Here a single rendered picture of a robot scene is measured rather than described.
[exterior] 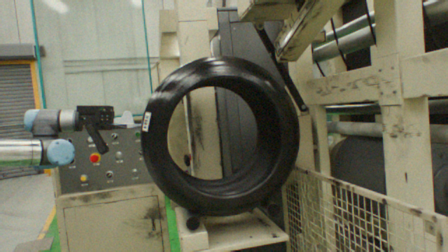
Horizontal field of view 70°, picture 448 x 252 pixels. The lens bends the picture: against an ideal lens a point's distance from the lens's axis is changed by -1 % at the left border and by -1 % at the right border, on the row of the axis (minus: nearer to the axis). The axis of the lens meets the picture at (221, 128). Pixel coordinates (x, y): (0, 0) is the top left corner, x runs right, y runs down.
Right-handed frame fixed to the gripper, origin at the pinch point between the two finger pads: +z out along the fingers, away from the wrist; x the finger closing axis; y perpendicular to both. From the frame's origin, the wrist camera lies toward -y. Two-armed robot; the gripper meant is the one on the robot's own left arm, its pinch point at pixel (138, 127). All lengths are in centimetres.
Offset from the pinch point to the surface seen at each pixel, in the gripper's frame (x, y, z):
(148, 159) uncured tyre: -8.5, -10.3, 3.4
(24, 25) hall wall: 853, 239, -342
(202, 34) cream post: 27, 39, 26
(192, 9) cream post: 27, 50, 22
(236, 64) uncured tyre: -10.7, 20.8, 31.8
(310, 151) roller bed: 19, -12, 74
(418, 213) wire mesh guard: -55, -17, 63
